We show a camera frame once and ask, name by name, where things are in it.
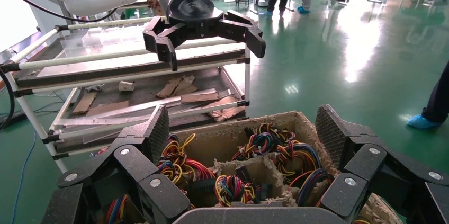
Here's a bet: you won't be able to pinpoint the thick black cable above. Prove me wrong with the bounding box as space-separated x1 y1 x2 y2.
0 69 16 130

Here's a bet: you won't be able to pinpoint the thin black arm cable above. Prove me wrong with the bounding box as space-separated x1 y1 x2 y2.
3 0 120 23

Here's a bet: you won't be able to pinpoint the brown cardboard divider box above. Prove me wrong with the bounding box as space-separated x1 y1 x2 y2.
89 111 404 224

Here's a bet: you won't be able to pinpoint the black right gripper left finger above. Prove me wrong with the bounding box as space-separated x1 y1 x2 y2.
40 104 192 224

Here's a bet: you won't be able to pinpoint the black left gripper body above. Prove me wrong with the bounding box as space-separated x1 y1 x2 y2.
159 0 225 41

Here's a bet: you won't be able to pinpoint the brown cardboard scrap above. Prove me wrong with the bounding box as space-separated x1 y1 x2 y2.
156 75 199 98
181 88 220 104
86 100 130 117
71 91 98 115
206 96 246 122

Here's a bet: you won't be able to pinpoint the wooden scrap pieces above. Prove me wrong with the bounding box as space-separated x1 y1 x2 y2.
54 89 232 127

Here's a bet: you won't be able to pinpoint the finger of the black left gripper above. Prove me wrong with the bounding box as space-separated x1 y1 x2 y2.
215 9 266 59
142 15 186 72

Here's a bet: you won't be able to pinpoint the blue floor cable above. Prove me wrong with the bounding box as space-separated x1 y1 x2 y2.
10 131 38 224

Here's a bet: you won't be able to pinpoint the power supply coloured cable bundle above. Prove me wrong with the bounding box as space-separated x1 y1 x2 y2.
273 140 321 177
231 123 278 162
289 168 334 207
105 194 130 224
157 132 217 195

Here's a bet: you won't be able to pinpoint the person black shirt white hem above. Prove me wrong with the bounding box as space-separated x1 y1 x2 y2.
407 61 449 130

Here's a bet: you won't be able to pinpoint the white flat panel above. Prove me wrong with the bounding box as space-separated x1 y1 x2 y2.
37 41 246 77

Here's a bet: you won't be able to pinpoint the clear plastic tray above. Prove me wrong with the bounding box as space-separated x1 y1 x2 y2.
59 25 151 58

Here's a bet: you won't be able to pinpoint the white pipe trolley rack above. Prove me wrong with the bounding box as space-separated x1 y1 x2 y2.
0 15 252 174

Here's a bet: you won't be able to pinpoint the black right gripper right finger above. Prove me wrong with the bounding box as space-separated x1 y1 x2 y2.
316 104 449 224

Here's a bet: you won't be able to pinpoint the white paper cup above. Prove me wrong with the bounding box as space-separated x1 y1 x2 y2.
118 80 135 92

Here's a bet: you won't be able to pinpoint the grey power supply with cables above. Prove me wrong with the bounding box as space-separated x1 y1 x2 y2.
214 175 257 207

